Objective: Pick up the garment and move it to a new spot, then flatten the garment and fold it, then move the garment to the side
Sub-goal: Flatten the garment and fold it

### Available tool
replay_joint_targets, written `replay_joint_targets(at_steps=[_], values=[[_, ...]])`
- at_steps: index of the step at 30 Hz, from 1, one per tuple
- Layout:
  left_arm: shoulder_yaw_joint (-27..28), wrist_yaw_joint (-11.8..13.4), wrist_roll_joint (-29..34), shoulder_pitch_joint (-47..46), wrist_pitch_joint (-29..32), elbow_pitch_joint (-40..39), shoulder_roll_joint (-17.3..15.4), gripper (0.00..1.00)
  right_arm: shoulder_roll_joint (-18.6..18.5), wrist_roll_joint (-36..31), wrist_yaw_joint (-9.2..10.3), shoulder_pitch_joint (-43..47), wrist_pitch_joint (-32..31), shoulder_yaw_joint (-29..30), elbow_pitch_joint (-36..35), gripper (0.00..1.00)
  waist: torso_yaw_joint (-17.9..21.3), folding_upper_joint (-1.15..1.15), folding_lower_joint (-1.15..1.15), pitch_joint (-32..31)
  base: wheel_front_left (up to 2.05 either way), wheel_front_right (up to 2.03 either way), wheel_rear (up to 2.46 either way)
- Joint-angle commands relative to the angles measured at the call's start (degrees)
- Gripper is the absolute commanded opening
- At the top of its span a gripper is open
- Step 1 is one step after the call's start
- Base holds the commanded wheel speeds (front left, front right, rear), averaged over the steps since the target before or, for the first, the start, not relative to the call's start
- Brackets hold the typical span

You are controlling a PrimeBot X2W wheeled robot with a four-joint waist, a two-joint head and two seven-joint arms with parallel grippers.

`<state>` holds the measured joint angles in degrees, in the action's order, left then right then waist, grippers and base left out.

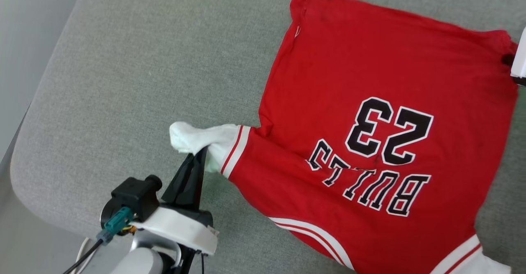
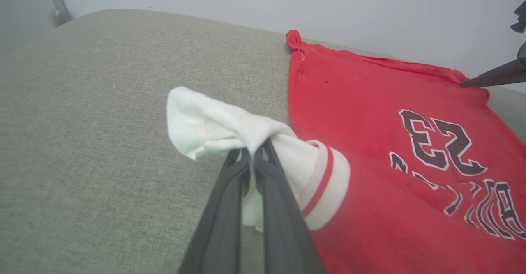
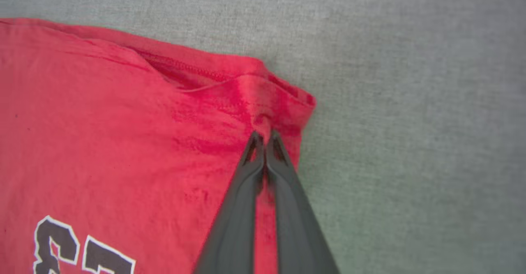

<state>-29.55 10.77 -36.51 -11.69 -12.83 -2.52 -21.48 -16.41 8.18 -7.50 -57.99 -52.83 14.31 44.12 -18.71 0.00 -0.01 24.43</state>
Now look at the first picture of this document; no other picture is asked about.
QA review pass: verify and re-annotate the grey fabric sofa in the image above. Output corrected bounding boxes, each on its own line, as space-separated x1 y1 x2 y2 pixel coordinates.
10 0 526 274

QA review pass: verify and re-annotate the red Bulls 23 jersey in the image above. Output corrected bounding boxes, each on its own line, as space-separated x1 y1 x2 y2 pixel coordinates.
169 0 520 274

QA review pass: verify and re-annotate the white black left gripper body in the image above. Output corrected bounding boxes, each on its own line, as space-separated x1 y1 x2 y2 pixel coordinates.
131 201 220 256

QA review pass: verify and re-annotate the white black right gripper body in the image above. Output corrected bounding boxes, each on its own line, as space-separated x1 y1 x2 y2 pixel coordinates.
510 26 526 87

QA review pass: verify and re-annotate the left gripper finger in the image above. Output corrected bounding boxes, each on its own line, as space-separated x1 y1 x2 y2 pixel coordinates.
191 146 208 210
162 153 198 205

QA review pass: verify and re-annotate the grey cable with teal plug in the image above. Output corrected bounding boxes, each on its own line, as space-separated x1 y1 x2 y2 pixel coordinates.
62 207 134 274

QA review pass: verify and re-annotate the white cable loop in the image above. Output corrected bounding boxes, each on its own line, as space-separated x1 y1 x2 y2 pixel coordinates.
79 237 97 272

